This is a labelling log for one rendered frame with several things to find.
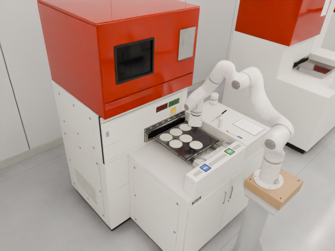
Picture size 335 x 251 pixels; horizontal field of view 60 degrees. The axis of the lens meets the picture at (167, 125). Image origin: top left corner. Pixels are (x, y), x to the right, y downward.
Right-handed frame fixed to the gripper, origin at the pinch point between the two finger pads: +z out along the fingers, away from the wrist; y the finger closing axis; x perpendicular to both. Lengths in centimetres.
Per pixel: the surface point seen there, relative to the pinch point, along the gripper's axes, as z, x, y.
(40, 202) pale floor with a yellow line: 98, -4, -138
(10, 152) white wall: 82, 46, -192
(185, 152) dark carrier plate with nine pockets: 8.1, -16.9, -5.1
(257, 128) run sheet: 1, 12, 50
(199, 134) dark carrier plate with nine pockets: 8.1, 6.5, 4.7
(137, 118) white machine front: -11.4, -8.0, -41.7
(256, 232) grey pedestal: 55, -44, 52
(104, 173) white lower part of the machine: 25, -29, -63
